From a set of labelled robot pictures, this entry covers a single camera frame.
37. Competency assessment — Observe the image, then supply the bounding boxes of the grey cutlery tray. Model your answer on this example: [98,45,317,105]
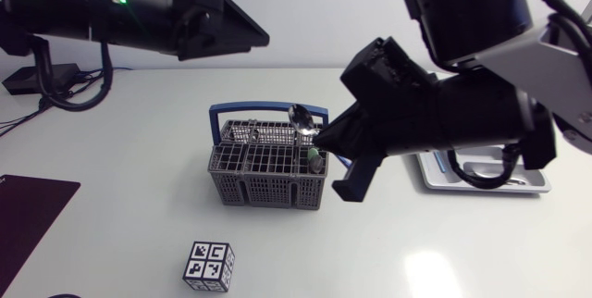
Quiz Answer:
[415,144,552,195]

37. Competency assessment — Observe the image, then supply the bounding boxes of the black power brick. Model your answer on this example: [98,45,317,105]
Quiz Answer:
[2,63,80,96]

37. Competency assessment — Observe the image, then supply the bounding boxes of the dark mat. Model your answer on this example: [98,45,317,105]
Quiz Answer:
[0,173,82,297]

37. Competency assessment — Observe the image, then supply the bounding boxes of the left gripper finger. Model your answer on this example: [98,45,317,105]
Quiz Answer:
[221,0,271,55]

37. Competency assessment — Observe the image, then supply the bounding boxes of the green-handled utensil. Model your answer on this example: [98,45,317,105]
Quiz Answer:
[307,147,326,174]

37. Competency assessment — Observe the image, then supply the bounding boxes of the black-and-white patterned cube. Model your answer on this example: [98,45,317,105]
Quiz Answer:
[182,241,236,293]

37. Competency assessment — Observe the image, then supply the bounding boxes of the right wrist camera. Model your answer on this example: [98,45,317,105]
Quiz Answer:
[340,36,438,105]

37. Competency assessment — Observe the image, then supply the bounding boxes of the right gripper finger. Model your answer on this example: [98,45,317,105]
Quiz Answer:
[312,101,385,160]

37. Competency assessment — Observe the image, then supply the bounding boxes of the steel spoon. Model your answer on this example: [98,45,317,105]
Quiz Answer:
[287,103,323,144]
[474,171,528,187]

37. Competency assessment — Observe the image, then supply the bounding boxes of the grey cutlery basket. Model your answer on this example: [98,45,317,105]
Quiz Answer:
[206,100,330,211]

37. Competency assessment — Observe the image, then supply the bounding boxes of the thick black cable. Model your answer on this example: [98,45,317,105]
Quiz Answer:
[446,143,524,192]
[34,41,115,113]

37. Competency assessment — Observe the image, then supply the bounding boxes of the thin black cable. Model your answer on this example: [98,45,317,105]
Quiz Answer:
[0,98,53,138]

